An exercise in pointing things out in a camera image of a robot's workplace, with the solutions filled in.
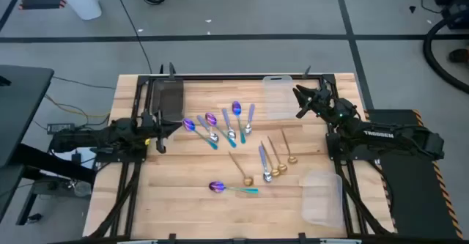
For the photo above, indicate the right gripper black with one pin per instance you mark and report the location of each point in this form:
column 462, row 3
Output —
column 320, row 101

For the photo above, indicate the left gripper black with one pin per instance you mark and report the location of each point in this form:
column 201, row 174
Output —
column 152, row 126

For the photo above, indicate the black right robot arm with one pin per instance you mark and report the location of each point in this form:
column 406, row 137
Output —
column 377, row 134

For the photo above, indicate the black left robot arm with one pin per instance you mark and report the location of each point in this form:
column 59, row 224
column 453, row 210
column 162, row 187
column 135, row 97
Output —
column 110, row 134

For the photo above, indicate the dark grey plastic bin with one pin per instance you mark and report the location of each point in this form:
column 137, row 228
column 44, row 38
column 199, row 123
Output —
column 170, row 97

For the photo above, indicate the white paper sheet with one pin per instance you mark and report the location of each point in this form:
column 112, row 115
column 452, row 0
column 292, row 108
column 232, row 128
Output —
column 88, row 156

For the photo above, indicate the small black power plug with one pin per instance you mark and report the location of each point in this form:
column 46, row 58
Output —
column 76, row 158

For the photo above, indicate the clear round cup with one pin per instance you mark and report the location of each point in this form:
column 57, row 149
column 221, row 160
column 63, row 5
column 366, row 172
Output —
column 83, row 189

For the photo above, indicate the black power adapter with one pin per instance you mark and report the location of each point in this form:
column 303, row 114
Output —
column 60, row 128

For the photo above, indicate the black desk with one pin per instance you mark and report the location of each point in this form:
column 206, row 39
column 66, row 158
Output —
column 22, row 101

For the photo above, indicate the black aluminium table frame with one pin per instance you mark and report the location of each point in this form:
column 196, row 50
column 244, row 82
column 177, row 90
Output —
column 238, row 77

